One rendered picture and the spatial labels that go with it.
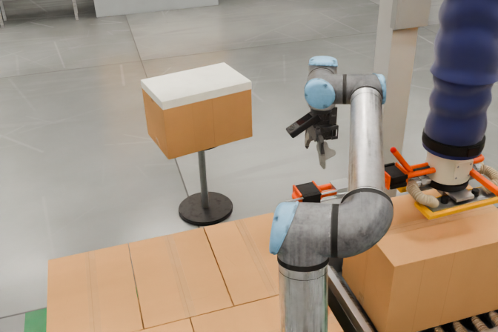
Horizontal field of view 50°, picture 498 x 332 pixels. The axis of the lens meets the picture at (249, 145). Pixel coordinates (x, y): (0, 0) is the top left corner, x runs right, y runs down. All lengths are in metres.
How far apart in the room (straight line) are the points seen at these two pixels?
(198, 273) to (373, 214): 1.60
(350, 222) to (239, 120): 2.41
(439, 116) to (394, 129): 1.22
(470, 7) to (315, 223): 1.01
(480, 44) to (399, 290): 0.96
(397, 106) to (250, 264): 1.26
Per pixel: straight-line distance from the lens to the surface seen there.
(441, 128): 2.06
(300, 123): 1.78
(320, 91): 1.57
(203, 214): 3.87
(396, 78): 3.11
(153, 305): 2.52
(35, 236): 4.04
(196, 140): 3.39
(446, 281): 2.31
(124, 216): 4.01
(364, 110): 1.46
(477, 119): 2.06
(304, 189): 1.93
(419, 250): 2.19
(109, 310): 2.55
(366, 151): 1.32
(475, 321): 2.56
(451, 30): 1.94
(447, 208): 2.16
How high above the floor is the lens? 2.32
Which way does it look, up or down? 29 degrees down
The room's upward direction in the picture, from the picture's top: 2 degrees counter-clockwise
